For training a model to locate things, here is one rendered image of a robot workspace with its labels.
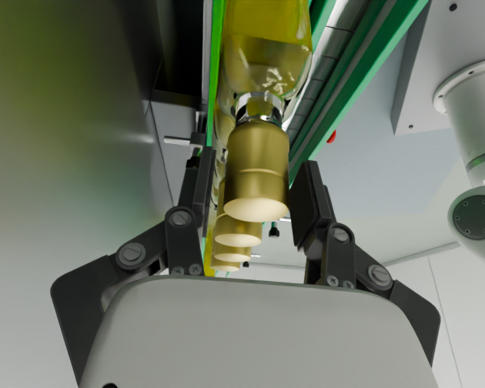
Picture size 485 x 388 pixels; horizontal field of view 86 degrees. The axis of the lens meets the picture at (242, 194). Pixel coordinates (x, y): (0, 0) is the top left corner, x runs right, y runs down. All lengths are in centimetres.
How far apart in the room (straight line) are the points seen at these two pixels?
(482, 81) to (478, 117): 7
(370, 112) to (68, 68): 62
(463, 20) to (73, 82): 50
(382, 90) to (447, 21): 19
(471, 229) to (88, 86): 45
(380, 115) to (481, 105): 22
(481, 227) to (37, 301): 45
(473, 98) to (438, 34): 13
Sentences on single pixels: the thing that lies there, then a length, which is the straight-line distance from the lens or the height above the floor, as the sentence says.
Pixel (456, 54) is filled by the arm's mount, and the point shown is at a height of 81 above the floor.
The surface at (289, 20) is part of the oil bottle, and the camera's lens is 19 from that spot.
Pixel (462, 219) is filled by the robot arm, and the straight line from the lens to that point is 45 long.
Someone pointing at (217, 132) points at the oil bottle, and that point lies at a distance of 21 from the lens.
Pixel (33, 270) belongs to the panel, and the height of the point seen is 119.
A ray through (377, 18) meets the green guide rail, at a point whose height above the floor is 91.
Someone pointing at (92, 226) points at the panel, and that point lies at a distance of 26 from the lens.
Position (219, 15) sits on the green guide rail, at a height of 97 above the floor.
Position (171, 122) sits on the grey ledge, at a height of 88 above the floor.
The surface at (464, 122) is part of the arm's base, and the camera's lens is 58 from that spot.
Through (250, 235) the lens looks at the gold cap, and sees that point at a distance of 17.
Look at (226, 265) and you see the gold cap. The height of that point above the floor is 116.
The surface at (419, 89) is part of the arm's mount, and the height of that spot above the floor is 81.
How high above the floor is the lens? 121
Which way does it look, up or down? 26 degrees down
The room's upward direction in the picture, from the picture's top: 176 degrees counter-clockwise
